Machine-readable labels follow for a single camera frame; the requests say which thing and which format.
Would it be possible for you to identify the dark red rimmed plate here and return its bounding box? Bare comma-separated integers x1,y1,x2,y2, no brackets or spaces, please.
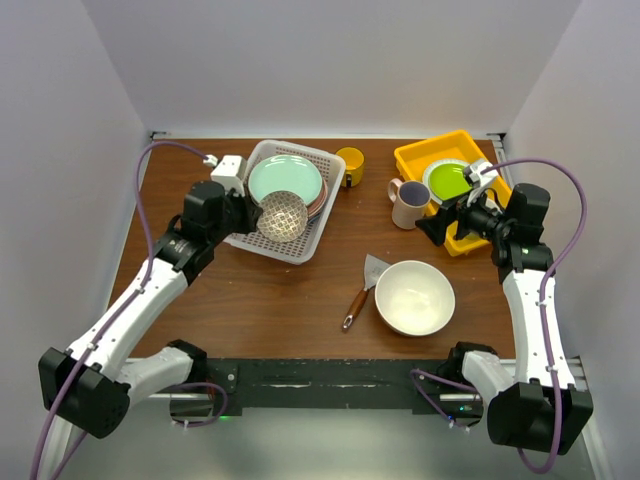
246,185,263,205

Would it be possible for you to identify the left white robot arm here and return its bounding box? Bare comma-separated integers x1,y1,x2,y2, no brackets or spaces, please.
38,180,261,439

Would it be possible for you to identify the small brown patterned bowl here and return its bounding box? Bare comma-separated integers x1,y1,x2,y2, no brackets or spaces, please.
257,191,308,243

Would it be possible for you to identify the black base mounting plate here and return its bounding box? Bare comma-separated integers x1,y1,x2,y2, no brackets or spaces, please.
162,358,483,426

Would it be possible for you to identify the green plate white rim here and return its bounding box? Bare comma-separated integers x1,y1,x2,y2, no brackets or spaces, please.
422,158,471,205

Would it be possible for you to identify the white bowl patterned inside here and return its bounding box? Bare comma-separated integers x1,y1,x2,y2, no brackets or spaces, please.
374,260,456,337

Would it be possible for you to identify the pink mug purple interior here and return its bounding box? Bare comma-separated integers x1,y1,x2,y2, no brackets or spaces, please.
387,178,431,230

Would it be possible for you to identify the wooden handle metal scraper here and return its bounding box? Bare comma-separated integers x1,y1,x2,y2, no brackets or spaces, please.
341,254,390,333

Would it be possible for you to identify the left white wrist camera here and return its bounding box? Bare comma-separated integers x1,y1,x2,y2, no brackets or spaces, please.
203,155,247,197

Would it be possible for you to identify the yellow plastic tray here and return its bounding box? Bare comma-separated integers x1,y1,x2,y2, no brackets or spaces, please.
393,129,533,257

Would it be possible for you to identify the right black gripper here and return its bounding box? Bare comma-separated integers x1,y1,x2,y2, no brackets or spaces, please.
415,183,512,247

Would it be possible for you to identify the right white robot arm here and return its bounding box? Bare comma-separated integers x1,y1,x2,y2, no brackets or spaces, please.
415,183,593,456

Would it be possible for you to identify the mint green flower plate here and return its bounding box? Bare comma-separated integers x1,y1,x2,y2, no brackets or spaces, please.
248,154,323,205

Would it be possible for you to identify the yellow mug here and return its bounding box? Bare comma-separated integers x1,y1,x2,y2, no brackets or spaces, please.
336,147,365,188

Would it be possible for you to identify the pink polka dot plate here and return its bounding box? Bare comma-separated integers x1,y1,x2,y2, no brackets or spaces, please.
308,192,328,221

